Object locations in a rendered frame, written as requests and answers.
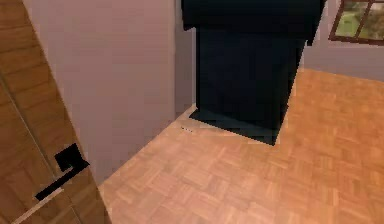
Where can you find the black cabinet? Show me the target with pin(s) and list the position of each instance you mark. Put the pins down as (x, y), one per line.
(246, 73)

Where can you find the brown framed window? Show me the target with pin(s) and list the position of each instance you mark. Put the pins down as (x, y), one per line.
(361, 20)

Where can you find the brown wooden room door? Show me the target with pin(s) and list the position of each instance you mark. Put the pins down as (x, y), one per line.
(30, 110)

